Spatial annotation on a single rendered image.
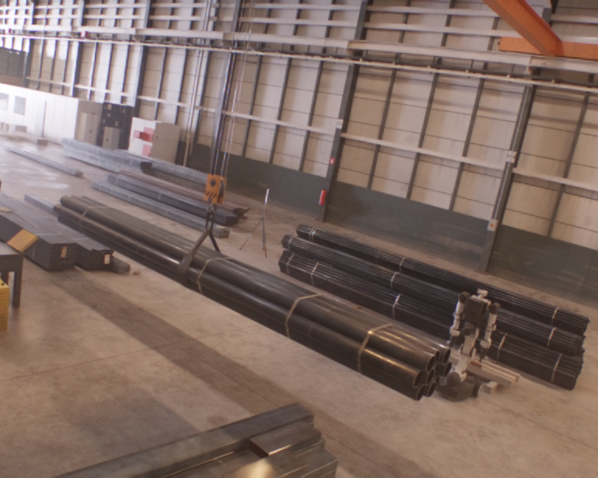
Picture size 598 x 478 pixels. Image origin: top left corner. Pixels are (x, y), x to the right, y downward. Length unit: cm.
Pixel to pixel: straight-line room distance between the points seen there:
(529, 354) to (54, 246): 784
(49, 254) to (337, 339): 588
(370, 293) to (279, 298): 514
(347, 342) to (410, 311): 519
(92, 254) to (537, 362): 745
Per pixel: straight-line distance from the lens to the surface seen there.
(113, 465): 434
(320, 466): 487
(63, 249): 975
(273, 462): 460
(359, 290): 1059
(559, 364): 945
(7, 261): 801
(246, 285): 577
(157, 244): 683
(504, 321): 964
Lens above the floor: 304
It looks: 13 degrees down
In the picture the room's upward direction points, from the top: 11 degrees clockwise
